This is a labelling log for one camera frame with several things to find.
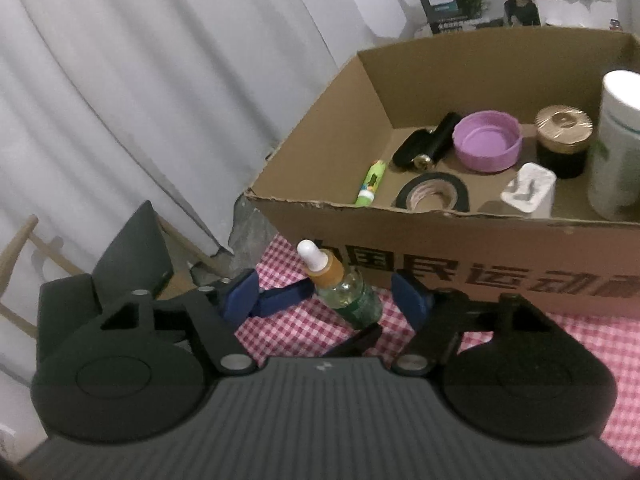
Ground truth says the tall white-lidded plastic bottle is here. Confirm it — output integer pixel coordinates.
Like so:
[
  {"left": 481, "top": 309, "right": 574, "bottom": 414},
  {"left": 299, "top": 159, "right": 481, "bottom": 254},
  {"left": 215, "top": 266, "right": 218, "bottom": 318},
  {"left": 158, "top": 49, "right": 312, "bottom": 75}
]
[{"left": 587, "top": 70, "right": 640, "bottom": 222}]

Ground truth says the red checked tablecloth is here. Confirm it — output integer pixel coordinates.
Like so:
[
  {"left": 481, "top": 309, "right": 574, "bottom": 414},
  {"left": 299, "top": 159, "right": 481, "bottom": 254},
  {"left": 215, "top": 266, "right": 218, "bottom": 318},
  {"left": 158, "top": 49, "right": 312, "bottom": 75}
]
[{"left": 235, "top": 232, "right": 640, "bottom": 361}]

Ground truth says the large brown cardboard box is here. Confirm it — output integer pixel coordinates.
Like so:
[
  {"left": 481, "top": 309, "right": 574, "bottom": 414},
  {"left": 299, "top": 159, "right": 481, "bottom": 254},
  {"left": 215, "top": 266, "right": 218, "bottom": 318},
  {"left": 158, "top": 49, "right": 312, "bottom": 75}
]
[{"left": 245, "top": 25, "right": 640, "bottom": 316}]

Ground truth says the green glue stick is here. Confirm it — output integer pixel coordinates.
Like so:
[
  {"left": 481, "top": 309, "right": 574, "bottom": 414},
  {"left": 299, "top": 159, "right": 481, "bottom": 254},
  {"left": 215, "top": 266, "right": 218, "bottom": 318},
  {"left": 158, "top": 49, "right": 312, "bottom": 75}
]
[{"left": 354, "top": 158, "right": 387, "bottom": 206}]

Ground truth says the green glass dropper bottle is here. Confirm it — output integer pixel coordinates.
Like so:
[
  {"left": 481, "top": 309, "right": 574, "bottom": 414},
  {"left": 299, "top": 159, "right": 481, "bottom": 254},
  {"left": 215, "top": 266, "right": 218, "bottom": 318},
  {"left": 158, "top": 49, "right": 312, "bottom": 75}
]
[{"left": 296, "top": 240, "right": 383, "bottom": 328}]

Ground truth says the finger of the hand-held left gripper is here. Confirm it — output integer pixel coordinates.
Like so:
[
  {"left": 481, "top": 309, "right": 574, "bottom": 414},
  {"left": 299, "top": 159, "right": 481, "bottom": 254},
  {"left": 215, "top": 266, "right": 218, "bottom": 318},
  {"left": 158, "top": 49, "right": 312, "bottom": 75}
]
[
  {"left": 250, "top": 279, "right": 315, "bottom": 318},
  {"left": 330, "top": 322, "right": 382, "bottom": 359}
]

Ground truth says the purple plastic lid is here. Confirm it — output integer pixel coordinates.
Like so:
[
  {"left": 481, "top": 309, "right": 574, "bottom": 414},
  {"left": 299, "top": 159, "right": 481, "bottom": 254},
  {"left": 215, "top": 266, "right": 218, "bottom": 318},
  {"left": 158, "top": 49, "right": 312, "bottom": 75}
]
[{"left": 452, "top": 111, "right": 523, "bottom": 173}]

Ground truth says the black electrical tape roll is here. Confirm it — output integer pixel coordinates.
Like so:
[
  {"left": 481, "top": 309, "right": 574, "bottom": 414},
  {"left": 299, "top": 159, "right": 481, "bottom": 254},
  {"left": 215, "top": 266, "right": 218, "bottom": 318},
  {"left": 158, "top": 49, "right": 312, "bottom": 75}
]
[{"left": 395, "top": 172, "right": 471, "bottom": 212}]

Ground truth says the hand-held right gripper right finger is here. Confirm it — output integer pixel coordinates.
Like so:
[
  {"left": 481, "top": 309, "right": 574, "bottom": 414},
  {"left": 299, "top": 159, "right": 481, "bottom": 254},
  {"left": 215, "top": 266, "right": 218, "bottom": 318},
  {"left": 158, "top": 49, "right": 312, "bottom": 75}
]
[{"left": 391, "top": 272, "right": 566, "bottom": 376}]

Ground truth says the black lipstick tube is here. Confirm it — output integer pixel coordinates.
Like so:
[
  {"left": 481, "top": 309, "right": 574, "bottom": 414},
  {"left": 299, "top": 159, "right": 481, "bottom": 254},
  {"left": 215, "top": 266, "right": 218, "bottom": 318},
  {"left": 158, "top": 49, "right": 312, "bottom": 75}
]
[{"left": 412, "top": 111, "right": 463, "bottom": 170}]

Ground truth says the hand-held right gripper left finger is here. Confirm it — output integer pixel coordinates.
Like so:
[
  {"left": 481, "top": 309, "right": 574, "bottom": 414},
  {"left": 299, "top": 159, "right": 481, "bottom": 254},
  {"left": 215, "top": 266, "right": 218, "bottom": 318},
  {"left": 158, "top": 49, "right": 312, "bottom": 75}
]
[{"left": 82, "top": 269, "right": 258, "bottom": 375}]

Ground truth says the white curtain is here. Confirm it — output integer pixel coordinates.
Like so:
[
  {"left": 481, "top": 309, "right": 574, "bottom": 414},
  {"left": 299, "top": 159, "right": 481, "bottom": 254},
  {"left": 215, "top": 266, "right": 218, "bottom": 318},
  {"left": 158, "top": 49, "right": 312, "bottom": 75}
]
[{"left": 0, "top": 0, "right": 426, "bottom": 271}]

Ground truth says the black jar with gold lid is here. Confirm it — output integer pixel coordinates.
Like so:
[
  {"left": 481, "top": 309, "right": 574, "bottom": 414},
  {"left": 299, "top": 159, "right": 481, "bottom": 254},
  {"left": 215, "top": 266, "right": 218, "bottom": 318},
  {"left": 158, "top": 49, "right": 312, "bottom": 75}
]
[{"left": 534, "top": 105, "right": 594, "bottom": 180}]

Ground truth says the white charger plug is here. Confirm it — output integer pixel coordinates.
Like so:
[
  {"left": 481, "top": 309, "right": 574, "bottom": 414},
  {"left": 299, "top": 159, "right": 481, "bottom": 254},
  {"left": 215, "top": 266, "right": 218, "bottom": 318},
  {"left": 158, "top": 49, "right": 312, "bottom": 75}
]
[{"left": 500, "top": 162, "right": 557, "bottom": 219}]

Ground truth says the black oval key fob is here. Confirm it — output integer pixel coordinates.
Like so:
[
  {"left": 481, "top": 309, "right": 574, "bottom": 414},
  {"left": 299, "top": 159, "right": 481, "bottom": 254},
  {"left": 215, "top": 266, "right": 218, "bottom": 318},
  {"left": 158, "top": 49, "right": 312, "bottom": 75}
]
[{"left": 391, "top": 128, "right": 433, "bottom": 170}]

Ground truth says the wooden chair with dark cushion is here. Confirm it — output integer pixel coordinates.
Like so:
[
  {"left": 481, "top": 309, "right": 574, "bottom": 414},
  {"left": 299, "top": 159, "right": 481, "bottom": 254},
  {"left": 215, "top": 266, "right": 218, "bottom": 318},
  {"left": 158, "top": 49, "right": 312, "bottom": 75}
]
[{"left": 0, "top": 200, "right": 173, "bottom": 376}]

